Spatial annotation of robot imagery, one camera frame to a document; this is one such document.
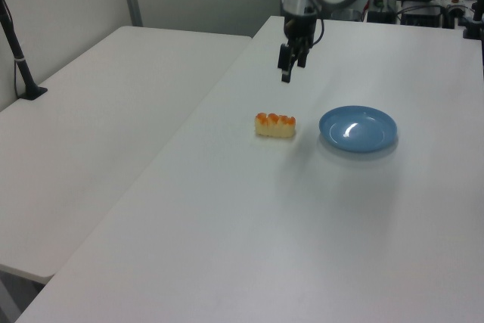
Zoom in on black clamp mount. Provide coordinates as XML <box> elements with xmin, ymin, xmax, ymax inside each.
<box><xmin>458</xmin><ymin>0</ymin><xmax>484</xmax><ymax>41</ymax></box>

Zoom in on orange-topped bread loaf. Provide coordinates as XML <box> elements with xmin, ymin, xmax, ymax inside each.
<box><xmin>254</xmin><ymin>112</ymin><xmax>297</xmax><ymax>138</ymax></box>

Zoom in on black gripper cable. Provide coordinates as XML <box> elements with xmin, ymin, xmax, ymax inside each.
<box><xmin>299</xmin><ymin>0</ymin><xmax>401</xmax><ymax>46</ymax></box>

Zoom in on black equipment box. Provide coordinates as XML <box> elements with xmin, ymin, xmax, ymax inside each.
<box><xmin>401</xmin><ymin>5</ymin><xmax>444</xmax><ymax>28</ymax></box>

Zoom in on black camera stand pole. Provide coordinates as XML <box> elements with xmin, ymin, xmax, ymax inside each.
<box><xmin>0</xmin><ymin>0</ymin><xmax>48</xmax><ymax>101</ymax></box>

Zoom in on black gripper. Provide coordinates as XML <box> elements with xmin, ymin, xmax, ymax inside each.
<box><xmin>278</xmin><ymin>11</ymin><xmax>318</xmax><ymax>84</ymax></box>

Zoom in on blue round plate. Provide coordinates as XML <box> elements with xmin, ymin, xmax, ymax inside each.
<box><xmin>318</xmin><ymin>105</ymin><xmax>399</xmax><ymax>154</ymax></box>

